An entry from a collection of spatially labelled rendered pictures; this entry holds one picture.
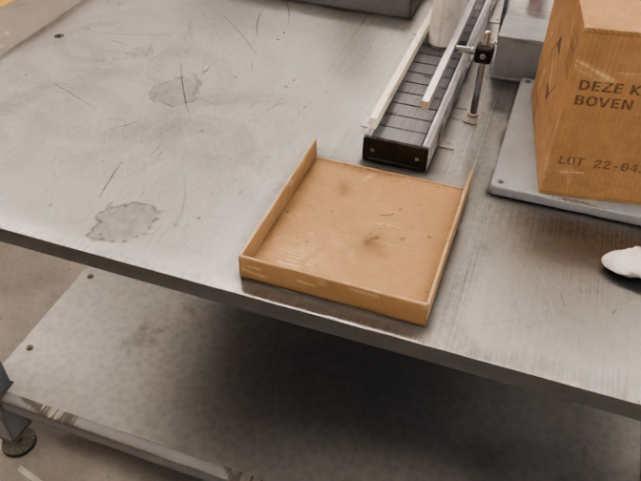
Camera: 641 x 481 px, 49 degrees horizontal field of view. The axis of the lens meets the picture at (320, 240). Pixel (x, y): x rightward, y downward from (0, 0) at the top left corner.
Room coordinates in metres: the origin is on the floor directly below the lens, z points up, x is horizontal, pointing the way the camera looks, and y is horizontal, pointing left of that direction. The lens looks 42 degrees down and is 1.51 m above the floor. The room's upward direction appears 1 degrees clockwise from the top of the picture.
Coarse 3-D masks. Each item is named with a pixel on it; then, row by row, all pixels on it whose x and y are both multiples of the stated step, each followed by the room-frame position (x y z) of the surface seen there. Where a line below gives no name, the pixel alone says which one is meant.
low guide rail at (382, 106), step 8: (424, 24) 1.29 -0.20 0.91; (424, 32) 1.26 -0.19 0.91; (416, 40) 1.22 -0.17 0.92; (416, 48) 1.19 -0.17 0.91; (408, 56) 1.15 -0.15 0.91; (400, 64) 1.12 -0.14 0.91; (408, 64) 1.14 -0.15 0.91; (400, 72) 1.10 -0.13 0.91; (392, 80) 1.07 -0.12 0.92; (400, 80) 1.09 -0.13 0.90; (392, 88) 1.04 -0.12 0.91; (384, 96) 1.01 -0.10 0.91; (392, 96) 1.04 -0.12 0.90; (384, 104) 0.99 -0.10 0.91; (376, 112) 0.97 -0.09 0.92; (384, 112) 1.00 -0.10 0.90; (376, 120) 0.95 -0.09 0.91
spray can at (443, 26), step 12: (444, 0) 1.25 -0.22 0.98; (456, 0) 1.25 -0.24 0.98; (432, 12) 1.27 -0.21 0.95; (444, 12) 1.25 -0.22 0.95; (456, 12) 1.26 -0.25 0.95; (432, 24) 1.26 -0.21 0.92; (444, 24) 1.25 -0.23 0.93; (456, 24) 1.26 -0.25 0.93; (432, 36) 1.26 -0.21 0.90; (444, 36) 1.25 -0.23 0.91; (444, 48) 1.25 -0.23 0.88
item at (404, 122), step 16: (480, 0) 1.48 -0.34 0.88; (464, 32) 1.33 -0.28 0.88; (432, 48) 1.26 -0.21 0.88; (416, 64) 1.19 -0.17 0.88; (432, 64) 1.19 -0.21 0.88; (448, 64) 1.19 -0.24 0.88; (416, 80) 1.13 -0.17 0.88; (448, 80) 1.13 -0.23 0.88; (400, 96) 1.07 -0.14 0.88; (416, 96) 1.07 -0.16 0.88; (400, 112) 1.02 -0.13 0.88; (416, 112) 1.02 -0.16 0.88; (432, 112) 1.02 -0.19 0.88; (384, 128) 0.97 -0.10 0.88; (400, 128) 0.97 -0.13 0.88; (416, 128) 0.97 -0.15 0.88; (416, 144) 0.93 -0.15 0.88
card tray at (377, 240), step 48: (288, 192) 0.84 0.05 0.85; (336, 192) 0.86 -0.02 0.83; (384, 192) 0.86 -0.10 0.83; (432, 192) 0.86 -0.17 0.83; (288, 240) 0.75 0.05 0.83; (336, 240) 0.75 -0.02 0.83; (384, 240) 0.75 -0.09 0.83; (432, 240) 0.75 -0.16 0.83; (288, 288) 0.65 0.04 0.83; (336, 288) 0.63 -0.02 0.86; (384, 288) 0.65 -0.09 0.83; (432, 288) 0.62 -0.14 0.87
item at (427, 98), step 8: (472, 0) 1.29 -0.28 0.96; (472, 8) 1.26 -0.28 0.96; (464, 16) 1.22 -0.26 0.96; (464, 24) 1.19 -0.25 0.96; (456, 32) 1.15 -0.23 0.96; (456, 40) 1.12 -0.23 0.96; (448, 48) 1.09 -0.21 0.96; (448, 56) 1.06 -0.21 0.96; (440, 64) 1.04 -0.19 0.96; (440, 72) 1.01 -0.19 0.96; (432, 80) 0.98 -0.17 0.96; (440, 80) 1.00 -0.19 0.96; (432, 88) 0.96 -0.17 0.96; (424, 96) 0.94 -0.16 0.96; (432, 96) 0.94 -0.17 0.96; (424, 104) 0.92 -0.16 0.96
